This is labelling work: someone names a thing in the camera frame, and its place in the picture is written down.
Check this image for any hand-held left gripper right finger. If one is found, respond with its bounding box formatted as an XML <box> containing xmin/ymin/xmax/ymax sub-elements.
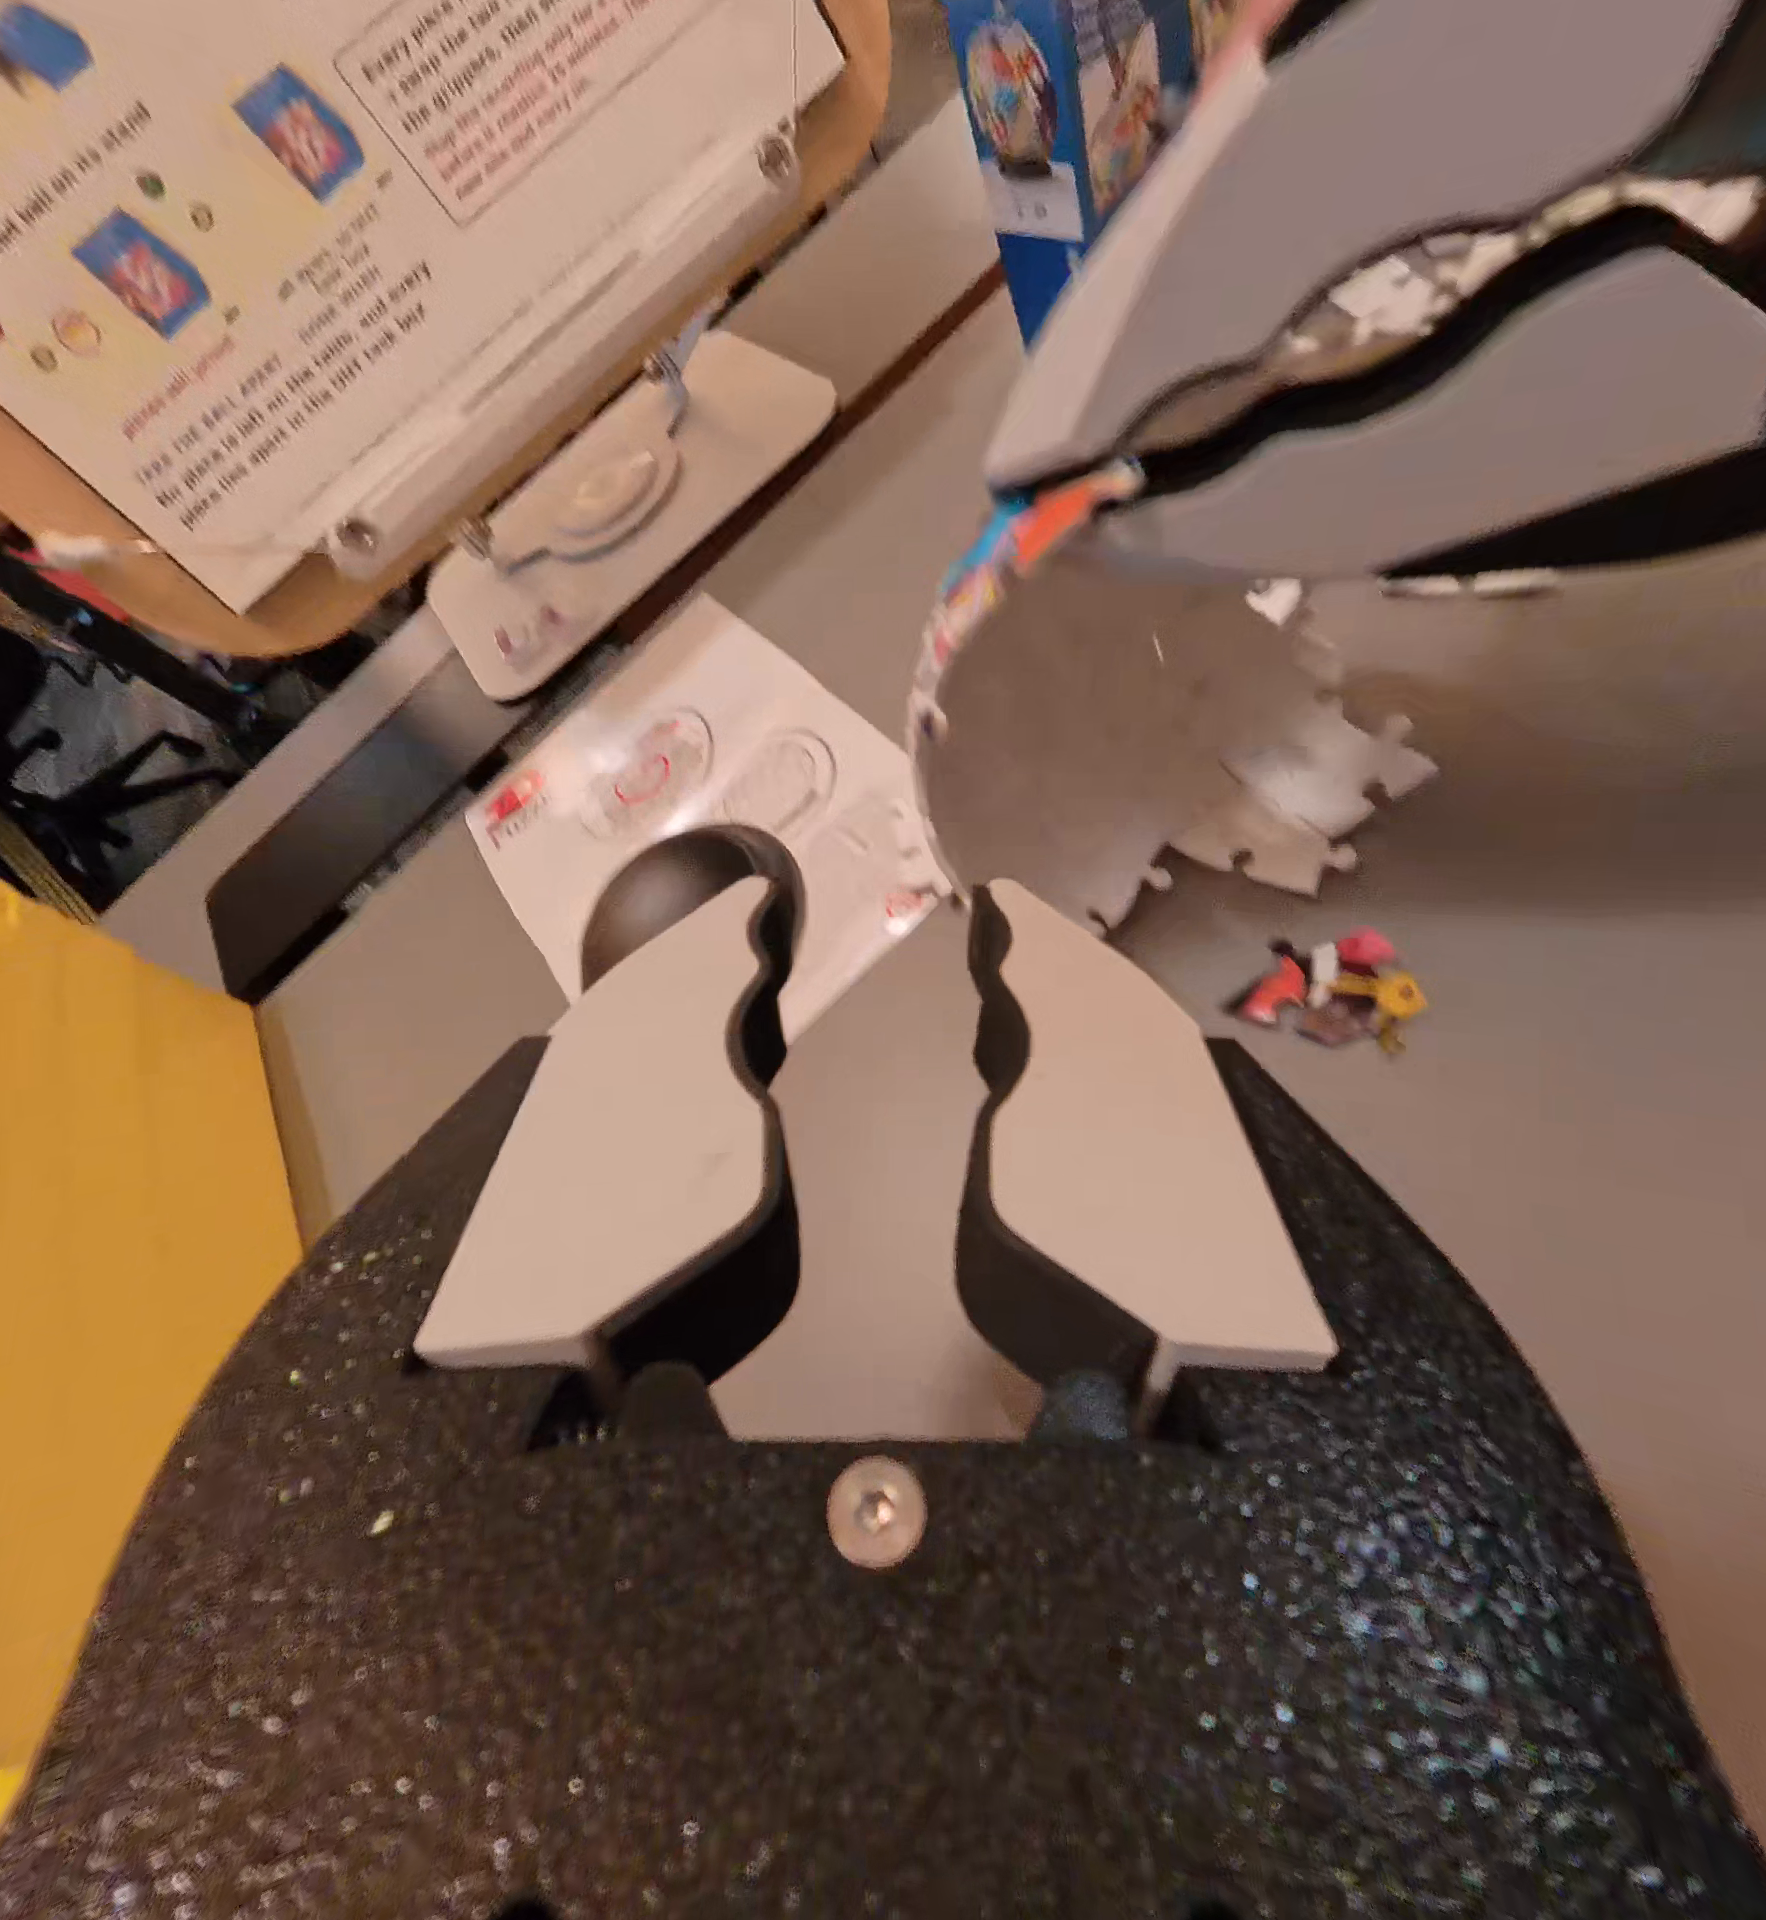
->
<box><xmin>953</xmin><ymin>877</ymin><xmax>1342</xmax><ymax>1428</ymax></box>

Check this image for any partly built colourful puzzle ball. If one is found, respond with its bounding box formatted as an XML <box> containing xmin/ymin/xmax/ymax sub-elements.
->
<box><xmin>905</xmin><ymin>172</ymin><xmax>1766</xmax><ymax>920</ymax></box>

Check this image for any small cluster of colourful puzzle pieces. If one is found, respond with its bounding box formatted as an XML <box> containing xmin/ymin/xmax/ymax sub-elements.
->
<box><xmin>1224</xmin><ymin>928</ymin><xmax>1428</xmax><ymax>1055</ymax></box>

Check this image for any blue puzzle box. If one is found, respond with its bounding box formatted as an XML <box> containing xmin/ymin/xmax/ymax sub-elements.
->
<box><xmin>941</xmin><ymin>0</ymin><xmax>1281</xmax><ymax>350</ymax></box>

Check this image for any black office chair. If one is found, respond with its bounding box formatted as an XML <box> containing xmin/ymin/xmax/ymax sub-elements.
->
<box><xmin>0</xmin><ymin>511</ymin><xmax>272</xmax><ymax>920</ymax></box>

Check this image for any yellow plastic bin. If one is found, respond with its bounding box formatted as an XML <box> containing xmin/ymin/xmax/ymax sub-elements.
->
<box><xmin>0</xmin><ymin>862</ymin><xmax>334</xmax><ymax>1878</ymax></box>

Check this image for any white document stand base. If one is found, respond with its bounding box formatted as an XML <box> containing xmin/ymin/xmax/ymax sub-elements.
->
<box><xmin>425</xmin><ymin>329</ymin><xmax>839</xmax><ymax>707</ymax></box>

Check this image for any brown backing board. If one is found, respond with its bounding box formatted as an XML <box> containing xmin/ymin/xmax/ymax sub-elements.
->
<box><xmin>0</xmin><ymin>0</ymin><xmax>894</xmax><ymax>660</ymax></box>

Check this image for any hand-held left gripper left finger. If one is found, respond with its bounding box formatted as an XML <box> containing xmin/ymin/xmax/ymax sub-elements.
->
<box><xmin>415</xmin><ymin>874</ymin><xmax>809</xmax><ymax>1389</ymax></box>

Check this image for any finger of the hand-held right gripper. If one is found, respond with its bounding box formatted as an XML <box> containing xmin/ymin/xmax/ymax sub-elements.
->
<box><xmin>985</xmin><ymin>0</ymin><xmax>1748</xmax><ymax>489</ymax></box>
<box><xmin>1123</xmin><ymin>246</ymin><xmax>1766</xmax><ymax>581</ymax></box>

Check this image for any printed instruction sheet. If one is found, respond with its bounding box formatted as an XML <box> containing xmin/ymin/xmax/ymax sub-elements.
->
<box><xmin>0</xmin><ymin>0</ymin><xmax>847</xmax><ymax>617</ymax></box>

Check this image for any black dome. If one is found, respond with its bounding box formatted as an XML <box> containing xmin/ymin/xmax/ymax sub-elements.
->
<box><xmin>579</xmin><ymin>825</ymin><xmax>809</xmax><ymax>995</ymax></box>

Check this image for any pile of white-backed puzzle pieces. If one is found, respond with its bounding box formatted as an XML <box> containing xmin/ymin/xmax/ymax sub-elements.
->
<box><xmin>1092</xmin><ymin>577</ymin><xmax>1441</xmax><ymax>936</ymax></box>

